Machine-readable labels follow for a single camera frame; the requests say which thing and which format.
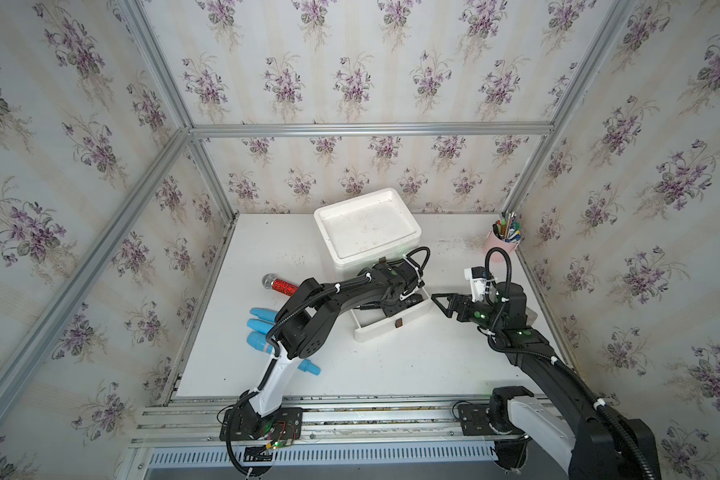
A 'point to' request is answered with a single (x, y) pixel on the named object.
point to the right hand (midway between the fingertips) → (447, 298)
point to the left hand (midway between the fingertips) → (390, 302)
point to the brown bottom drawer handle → (398, 323)
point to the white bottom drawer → (372, 322)
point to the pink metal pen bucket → (496, 250)
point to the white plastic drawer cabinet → (356, 233)
